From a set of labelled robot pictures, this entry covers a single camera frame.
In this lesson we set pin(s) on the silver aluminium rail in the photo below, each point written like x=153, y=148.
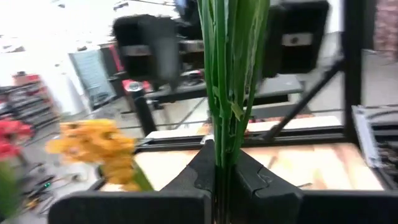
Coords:
x=363, y=137

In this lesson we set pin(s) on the black upright frame post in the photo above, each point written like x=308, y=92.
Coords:
x=353, y=77

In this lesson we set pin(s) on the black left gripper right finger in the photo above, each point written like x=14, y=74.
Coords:
x=280, y=208

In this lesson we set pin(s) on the yellow artificial flower bunch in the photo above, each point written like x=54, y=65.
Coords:
x=93, y=143
x=224, y=93

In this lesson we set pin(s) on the dark storage shelf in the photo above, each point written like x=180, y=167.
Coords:
x=25, y=102

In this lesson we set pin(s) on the black diagonal frame brace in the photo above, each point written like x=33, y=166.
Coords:
x=304, y=99

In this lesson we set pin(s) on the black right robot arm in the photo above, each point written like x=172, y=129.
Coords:
x=146, y=37

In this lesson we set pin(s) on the red artificial flower bunch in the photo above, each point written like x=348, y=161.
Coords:
x=12, y=130

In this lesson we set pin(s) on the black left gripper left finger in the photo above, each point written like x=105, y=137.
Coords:
x=140, y=208

